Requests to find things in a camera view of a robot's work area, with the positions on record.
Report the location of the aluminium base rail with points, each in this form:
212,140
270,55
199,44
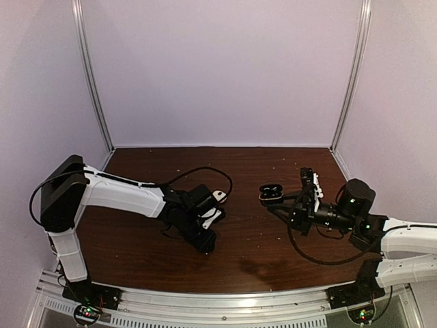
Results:
308,307

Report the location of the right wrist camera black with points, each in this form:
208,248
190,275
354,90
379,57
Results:
311,188

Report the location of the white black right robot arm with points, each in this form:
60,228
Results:
408,249

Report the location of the aluminium frame post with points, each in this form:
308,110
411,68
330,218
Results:
357,59
77,10

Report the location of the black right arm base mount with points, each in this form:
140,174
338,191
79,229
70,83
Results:
359,296

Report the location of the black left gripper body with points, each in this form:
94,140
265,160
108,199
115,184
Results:
194,238

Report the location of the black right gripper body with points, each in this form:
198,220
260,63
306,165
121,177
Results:
304,223

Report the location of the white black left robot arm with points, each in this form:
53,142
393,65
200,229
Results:
75,185

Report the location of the left aluminium frame post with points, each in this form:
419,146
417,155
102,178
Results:
77,10

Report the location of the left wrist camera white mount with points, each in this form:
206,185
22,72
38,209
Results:
212,216

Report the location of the white earbud charging case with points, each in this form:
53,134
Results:
220,196

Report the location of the black earbud charging case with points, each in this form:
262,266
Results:
270,194

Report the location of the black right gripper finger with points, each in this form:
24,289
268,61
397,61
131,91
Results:
291,196
283,212

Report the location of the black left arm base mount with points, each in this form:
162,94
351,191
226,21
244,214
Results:
92,298

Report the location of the right aluminium frame post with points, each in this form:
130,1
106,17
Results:
357,59

